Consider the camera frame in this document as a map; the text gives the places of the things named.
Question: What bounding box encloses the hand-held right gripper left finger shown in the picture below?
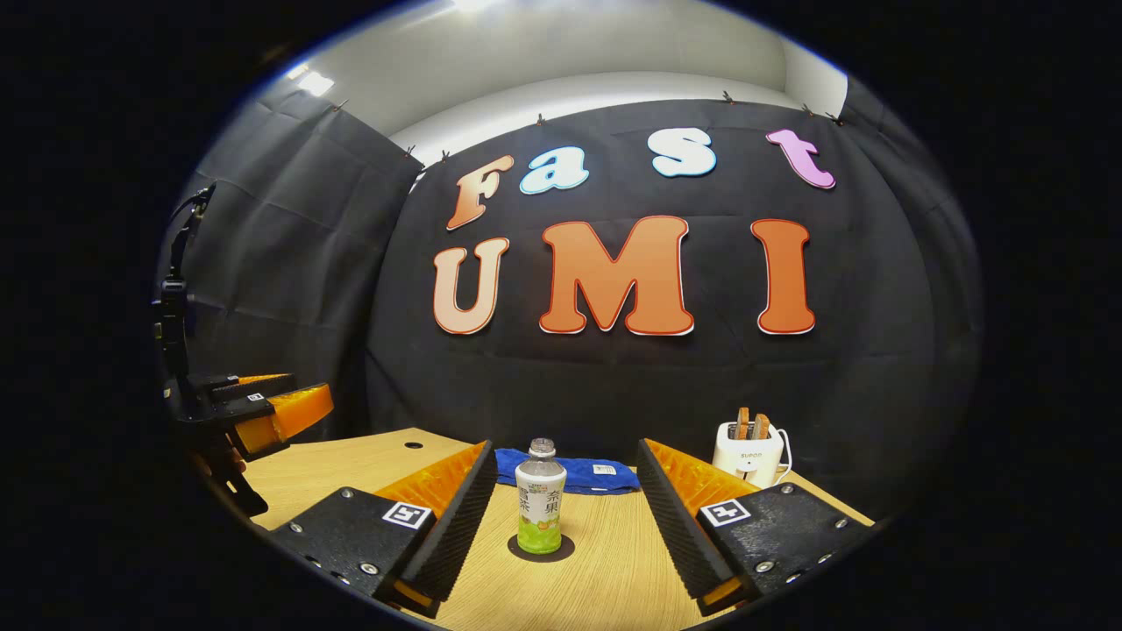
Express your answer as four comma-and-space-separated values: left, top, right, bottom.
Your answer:
267, 440, 499, 619

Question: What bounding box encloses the clear green label water bottle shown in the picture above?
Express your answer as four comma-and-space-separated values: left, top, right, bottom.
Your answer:
515, 438, 568, 556

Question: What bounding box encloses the white toaster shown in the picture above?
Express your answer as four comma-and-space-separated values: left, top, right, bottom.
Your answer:
712, 422, 785, 489

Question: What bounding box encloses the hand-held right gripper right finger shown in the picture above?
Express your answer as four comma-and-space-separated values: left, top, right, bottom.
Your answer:
636, 438, 877, 617

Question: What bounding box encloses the blue towel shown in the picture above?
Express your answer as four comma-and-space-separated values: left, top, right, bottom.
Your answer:
494, 448, 643, 496

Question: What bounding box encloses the dark brown round coaster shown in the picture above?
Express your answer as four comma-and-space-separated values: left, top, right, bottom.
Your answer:
508, 533, 576, 564

